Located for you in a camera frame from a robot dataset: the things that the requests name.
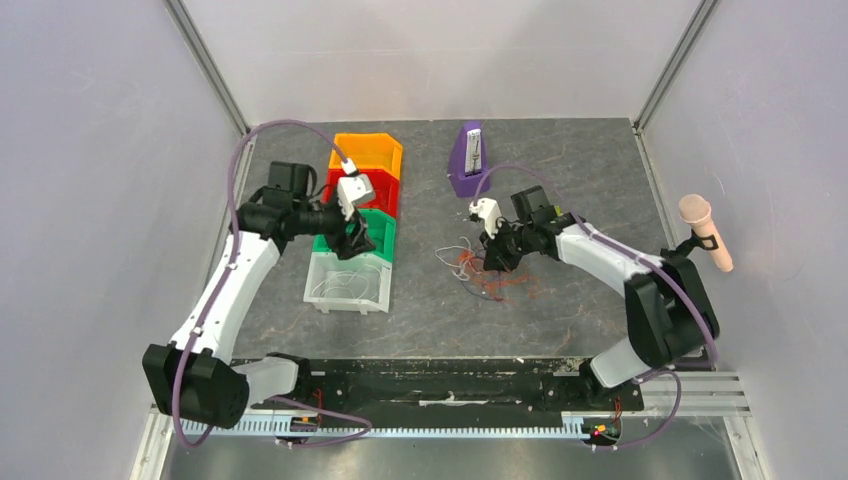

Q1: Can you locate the coloured wire bundle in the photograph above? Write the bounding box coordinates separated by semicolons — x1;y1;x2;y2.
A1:
435;237;541;303

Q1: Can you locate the white wire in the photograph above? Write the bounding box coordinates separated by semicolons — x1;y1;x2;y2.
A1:
311;263;386;301

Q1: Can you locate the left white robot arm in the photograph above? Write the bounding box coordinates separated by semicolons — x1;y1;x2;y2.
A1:
142;160;376;428

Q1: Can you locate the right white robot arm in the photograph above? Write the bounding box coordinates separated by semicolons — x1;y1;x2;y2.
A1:
469;185;720;408

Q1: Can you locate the green plastic bin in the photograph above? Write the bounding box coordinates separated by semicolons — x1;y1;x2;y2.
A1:
312;209;397;263

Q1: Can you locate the clear white plastic bin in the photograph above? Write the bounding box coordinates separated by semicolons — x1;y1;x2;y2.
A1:
303;252;393;315

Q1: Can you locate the red plastic bin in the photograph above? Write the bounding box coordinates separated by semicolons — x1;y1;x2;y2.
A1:
322;168;400;218

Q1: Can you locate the orange plastic bin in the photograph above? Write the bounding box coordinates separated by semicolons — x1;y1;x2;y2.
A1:
334;132;403;179

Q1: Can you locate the purple metronome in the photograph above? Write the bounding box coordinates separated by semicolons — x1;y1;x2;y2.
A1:
447;121;489;198

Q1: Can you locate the pink microphone on stand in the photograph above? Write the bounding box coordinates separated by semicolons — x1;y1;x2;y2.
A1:
660;194;734;273

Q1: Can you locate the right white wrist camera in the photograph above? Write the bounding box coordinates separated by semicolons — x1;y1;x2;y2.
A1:
468;198;502;239

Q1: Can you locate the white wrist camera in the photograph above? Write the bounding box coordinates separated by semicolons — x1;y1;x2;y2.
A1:
336;158;376;221
468;198;502;239

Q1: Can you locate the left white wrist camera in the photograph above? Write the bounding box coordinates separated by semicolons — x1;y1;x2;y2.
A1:
336;158;376;221

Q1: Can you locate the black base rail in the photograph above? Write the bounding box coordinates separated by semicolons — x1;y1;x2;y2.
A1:
288;357;645;429

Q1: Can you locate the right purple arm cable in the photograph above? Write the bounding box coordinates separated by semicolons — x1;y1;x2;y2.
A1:
471;164;720;452

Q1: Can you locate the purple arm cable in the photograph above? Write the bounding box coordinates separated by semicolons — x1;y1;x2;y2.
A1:
471;164;720;452
170;119;374;450

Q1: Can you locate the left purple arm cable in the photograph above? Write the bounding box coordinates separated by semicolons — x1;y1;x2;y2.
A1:
170;119;374;450

